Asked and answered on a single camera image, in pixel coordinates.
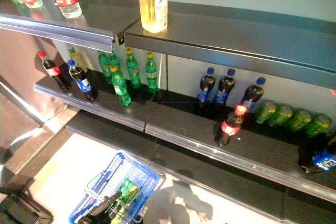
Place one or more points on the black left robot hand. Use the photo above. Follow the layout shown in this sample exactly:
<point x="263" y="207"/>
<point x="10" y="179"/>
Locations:
<point x="101" y="209"/>

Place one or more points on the blue plastic shopping basket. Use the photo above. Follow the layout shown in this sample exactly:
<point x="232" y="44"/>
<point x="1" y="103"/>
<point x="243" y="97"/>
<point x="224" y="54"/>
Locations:
<point x="155" y="180"/>

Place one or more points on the cola bottle red label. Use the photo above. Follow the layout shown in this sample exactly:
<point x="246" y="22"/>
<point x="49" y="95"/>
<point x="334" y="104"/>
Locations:
<point x="229" y="127"/>
<point x="53" y="72"/>

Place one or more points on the dark brown plinth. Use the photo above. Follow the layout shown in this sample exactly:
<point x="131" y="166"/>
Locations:
<point x="34" y="150"/>

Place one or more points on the cola bottle blue label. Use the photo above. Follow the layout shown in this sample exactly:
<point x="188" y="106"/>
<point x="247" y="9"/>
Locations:
<point x="206" y="87"/>
<point x="223" y="89"/>
<point x="83" y="82"/>
<point x="321" y="158"/>
<point x="252" y="95"/>

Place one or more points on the dark metal pole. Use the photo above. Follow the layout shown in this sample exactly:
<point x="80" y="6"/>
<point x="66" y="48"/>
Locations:
<point x="21" y="100"/>

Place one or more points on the small yellow tea bottle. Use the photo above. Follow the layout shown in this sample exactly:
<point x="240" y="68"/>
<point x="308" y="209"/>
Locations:
<point x="76" y="57"/>

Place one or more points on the brown fabric backdrop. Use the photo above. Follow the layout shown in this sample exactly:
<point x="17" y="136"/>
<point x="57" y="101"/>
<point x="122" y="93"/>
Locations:
<point x="18" y="64"/>

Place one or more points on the large yellow tea bottle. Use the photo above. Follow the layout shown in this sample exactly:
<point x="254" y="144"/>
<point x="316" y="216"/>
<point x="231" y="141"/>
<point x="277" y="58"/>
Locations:
<point x="153" y="3"/>

